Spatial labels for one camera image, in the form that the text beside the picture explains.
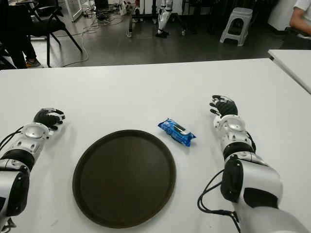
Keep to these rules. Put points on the grey plastic stool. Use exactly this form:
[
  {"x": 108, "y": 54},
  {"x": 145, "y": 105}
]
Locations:
[{"x": 239, "y": 14}]

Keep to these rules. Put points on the white metal frame stand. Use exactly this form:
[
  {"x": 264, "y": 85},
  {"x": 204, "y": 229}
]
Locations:
[{"x": 77, "y": 13}]

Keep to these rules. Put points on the robot left arm silver black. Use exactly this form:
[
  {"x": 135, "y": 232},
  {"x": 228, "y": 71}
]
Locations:
[{"x": 31, "y": 132}]

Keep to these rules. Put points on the black folding chair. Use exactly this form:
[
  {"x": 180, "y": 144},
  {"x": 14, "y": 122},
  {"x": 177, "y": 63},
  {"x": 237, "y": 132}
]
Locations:
[{"x": 48, "y": 25}]

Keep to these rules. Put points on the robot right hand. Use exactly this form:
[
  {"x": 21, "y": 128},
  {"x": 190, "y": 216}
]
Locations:
[{"x": 227, "y": 106}]

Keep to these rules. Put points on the blue Oreo cookie pack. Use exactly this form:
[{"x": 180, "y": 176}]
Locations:
[{"x": 176, "y": 131}]

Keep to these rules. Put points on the round dark brown tray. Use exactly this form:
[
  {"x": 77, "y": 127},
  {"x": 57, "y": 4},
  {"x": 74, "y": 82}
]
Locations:
[{"x": 124, "y": 179}]

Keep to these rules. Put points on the black wheeled metal frame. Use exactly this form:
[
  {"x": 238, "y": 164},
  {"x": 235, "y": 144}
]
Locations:
[{"x": 129, "y": 24}]

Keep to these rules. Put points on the white side table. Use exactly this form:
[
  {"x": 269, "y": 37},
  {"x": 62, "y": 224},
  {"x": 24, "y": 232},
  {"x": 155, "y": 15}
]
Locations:
[{"x": 294, "y": 61}]

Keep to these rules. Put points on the black office chair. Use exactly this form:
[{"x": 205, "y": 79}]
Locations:
[{"x": 295, "y": 40}]

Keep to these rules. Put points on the white humanoid robot legs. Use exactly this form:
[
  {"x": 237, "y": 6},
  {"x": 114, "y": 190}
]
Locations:
[{"x": 162, "y": 17}]

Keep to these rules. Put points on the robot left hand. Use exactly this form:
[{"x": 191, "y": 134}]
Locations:
[{"x": 45, "y": 117}]

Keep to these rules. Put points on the seated person in white shirt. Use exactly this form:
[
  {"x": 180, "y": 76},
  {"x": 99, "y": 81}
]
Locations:
[{"x": 300, "y": 17}]

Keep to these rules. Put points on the standing person in black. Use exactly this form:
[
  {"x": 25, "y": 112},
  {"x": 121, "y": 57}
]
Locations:
[{"x": 14, "y": 29}]

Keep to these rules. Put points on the robot right arm silver black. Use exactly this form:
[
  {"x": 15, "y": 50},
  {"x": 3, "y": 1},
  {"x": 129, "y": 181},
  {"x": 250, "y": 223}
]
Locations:
[{"x": 257, "y": 174}]

